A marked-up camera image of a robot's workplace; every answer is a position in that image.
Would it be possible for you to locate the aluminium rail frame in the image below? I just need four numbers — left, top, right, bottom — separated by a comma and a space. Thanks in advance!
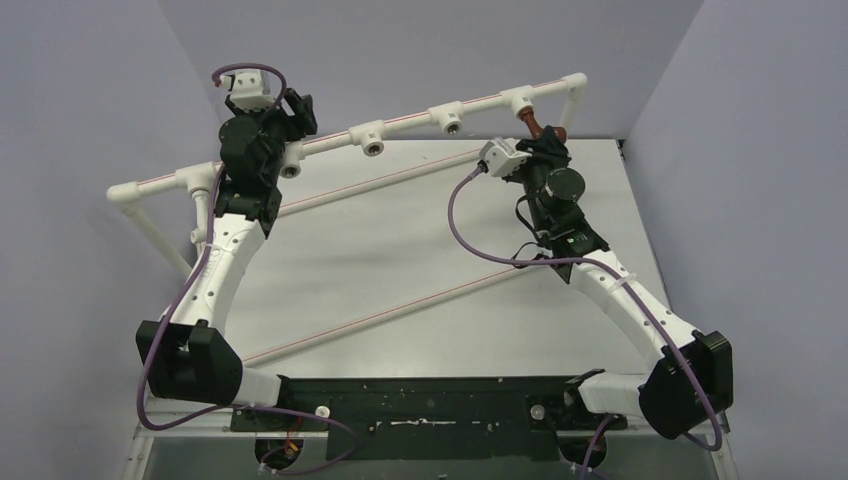
123, 410, 739, 479

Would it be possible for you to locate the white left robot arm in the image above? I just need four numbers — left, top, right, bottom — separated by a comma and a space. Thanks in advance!
135, 88, 317, 429

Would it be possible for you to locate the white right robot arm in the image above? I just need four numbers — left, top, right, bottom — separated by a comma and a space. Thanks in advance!
508, 126, 733, 439

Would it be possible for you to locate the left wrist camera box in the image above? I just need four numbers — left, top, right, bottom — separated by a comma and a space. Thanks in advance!
220, 69, 274, 111

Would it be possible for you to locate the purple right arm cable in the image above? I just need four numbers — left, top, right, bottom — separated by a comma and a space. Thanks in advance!
447, 165, 725, 480

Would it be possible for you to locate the white pipe frame with tees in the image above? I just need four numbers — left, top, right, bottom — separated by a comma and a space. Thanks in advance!
105, 72, 590, 370

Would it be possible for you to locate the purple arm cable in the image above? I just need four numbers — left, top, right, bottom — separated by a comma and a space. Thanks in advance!
447, 165, 725, 480
135, 63, 359, 478

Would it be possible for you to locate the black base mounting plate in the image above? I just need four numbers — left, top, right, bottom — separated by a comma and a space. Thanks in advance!
192, 376, 697, 463

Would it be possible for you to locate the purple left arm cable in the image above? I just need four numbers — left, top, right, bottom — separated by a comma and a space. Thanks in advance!
135, 63, 359, 478

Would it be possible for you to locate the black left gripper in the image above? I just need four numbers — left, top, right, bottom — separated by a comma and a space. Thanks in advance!
233, 91, 316, 184

